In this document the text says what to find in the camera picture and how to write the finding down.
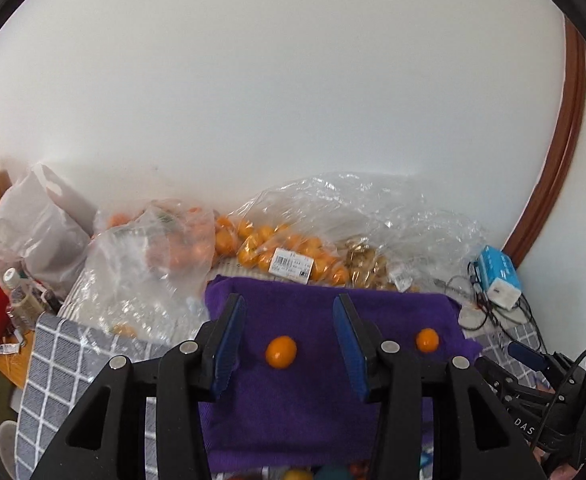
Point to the small clear vial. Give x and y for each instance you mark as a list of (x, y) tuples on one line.
[(5, 348)]

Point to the large clear plastic bag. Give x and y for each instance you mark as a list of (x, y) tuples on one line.
[(373, 210)]

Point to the white plastic bag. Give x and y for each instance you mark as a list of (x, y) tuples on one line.
[(38, 230)]

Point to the cream tube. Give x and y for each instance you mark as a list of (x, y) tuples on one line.
[(28, 305)]

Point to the brown door frame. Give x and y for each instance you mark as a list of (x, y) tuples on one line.
[(568, 135)]

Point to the small red fruit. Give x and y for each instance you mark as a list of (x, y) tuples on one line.
[(359, 470)]

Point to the purple fleece towel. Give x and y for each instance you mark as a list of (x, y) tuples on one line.
[(303, 410)]

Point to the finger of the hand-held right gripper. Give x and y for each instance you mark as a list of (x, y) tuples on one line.
[(503, 385), (525, 355)]

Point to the white price label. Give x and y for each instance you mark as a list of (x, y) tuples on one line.
[(291, 262)]

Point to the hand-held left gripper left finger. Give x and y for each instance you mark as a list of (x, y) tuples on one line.
[(225, 355)]

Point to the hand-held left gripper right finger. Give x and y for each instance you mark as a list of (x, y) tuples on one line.
[(350, 355)]

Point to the white capped bottle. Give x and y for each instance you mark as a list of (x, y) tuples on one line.
[(13, 280)]

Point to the gold wrapped candies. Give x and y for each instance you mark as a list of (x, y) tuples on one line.
[(365, 262)]

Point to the grey checked bedsheet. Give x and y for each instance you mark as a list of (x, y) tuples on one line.
[(63, 360)]

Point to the blue and white charger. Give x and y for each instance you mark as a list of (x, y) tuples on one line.
[(498, 277)]

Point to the pile of bagged mandarins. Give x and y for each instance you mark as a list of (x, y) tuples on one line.
[(188, 245)]

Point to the heap of bagged mandarins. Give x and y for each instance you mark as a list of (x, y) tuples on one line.
[(253, 250)]

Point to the orange mandarin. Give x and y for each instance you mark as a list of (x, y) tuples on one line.
[(281, 352), (295, 475), (427, 340)]

